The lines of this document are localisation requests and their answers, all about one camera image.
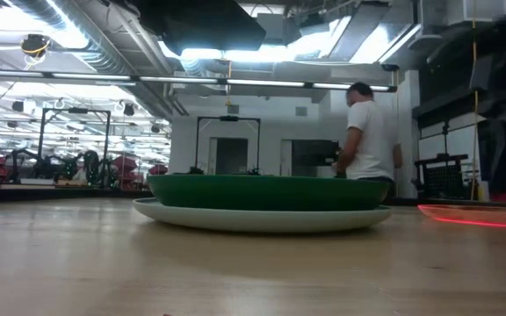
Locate black overhead panel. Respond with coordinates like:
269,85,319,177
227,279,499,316
125,0,267,57

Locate long ceiling light strip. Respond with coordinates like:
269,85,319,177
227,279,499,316
0,68,398,93

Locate orange translucent small plate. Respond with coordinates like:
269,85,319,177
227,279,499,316
416,203,506,231

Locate black robot station frame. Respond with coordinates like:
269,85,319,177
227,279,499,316
194,115,262,176
36,106,112,188

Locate black metal cart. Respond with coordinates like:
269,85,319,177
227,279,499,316
414,153,470,201

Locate large light blue plate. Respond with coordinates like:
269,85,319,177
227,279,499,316
132,197,393,233

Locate person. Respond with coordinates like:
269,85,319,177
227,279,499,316
331,81,404,184

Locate black ceiling cable reel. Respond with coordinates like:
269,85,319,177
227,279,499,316
18,32,53,59

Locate large dark green plate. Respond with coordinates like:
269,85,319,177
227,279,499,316
146,174,393,212

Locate black wall monitor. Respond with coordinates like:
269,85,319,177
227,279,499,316
291,139,340,168

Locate silver ventilation duct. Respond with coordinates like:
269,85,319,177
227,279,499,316
6,0,192,119

